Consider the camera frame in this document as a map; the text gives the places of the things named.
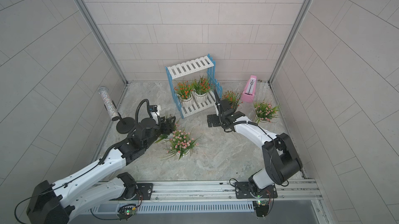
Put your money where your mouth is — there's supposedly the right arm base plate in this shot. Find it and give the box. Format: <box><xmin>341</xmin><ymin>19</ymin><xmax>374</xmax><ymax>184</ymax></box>
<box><xmin>233</xmin><ymin>181</ymin><xmax>278</xmax><ymax>199</ymax></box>

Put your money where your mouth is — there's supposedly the pink flower pot right corner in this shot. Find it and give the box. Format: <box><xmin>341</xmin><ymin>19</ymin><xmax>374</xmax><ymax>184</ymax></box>
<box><xmin>254</xmin><ymin>101</ymin><xmax>280</xmax><ymax>124</ymax></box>

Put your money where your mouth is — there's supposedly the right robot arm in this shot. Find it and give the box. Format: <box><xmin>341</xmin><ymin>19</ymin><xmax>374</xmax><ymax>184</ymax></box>
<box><xmin>207</xmin><ymin>89</ymin><xmax>303</xmax><ymax>198</ymax></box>

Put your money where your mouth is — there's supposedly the blue white wooden rack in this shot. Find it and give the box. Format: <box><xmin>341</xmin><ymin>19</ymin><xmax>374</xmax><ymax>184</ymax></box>
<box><xmin>165</xmin><ymin>55</ymin><xmax>223</xmax><ymax>118</ymax></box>

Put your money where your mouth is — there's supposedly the glitter tube on black stand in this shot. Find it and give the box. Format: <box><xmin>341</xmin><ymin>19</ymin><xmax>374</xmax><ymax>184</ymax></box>
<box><xmin>98</xmin><ymin>86</ymin><xmax>136</xmax><ymax>134</ymax></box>

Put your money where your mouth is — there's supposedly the red flower pot front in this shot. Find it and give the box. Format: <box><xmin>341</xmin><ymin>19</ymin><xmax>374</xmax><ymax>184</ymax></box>
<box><xmin>192</xmin><ymin>76</ymin><xmax>211</xmax><ymax>104</ymax></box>

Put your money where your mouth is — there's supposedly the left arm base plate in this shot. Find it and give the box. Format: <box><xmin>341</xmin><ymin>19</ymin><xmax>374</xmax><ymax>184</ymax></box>
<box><xmin>112</xmin><ymin>183</ymin><xmax>153</xmax><ymax>201</ymax></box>

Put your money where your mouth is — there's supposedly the red flower pot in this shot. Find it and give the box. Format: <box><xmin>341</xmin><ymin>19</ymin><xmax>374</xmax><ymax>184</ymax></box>
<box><xmin>222</xmin><ymin>91</ymin><xmax>243</xmax><ymax>110</ymax></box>
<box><xmin>192</xmin><ymin>76</ymin><xmax>211</xmax><ymax>104</ymax></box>
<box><xmin>174</xmin><ymin>81</ymin><xmax>193</xmax><ymax>108</ymax></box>

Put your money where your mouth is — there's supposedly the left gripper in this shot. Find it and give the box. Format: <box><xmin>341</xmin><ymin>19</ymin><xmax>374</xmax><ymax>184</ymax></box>
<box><xmin>143</xmin><ymin>116</ymin><xmax>178</xmax><ymax>150</ymax></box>

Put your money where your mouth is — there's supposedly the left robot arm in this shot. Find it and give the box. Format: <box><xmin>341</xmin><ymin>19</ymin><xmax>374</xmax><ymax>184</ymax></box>
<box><xmin>26</xmin><ymin>99</ymin><xmax>176</xmax><ymax>224</ymax></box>

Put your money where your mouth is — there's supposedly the pink metronome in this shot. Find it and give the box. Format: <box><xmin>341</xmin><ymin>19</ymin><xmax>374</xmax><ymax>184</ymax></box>
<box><xmin>241</xmin><ymin>75</ymin><xmax>257</xmax><ymax>103</ymax></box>

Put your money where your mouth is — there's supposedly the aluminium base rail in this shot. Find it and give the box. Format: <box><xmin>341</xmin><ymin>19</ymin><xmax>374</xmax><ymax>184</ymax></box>
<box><xmin>79</xmin><ymin>179</ymin><xmax>326</xmax><ymax>219</ymax></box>

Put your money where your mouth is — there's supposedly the pink flower pot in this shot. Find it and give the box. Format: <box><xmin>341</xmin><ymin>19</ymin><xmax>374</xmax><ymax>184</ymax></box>
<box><xmin>162</xmin><ymin>128</ymin><xmax>198</xmax><ymax>159</ymax></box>
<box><xmin>155</xmin><ymin>115</ymin><xmax>178</xmax><ymax>143</ymax></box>

